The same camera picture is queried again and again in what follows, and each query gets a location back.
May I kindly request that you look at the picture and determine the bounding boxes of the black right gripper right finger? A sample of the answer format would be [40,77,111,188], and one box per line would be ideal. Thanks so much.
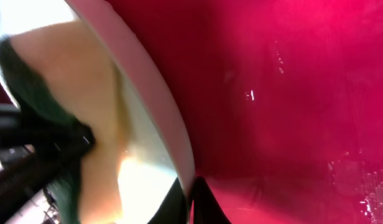
[192,177,231,224]

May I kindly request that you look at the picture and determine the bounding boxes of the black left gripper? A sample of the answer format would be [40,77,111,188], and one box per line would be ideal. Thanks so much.
[0,104,95,223]

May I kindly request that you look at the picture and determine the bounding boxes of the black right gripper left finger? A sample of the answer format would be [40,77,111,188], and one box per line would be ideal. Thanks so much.
[148,178,188,224]

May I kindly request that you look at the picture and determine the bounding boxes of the light blue plate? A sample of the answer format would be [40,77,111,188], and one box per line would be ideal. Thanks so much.
[0,1,195,223]

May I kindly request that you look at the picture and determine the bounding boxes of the green and yellow sponge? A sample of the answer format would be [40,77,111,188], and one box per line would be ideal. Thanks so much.
[0,20,129,223]

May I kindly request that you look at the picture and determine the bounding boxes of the red plastic tray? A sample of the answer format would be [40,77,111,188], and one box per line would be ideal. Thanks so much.
[111,0,383,223]

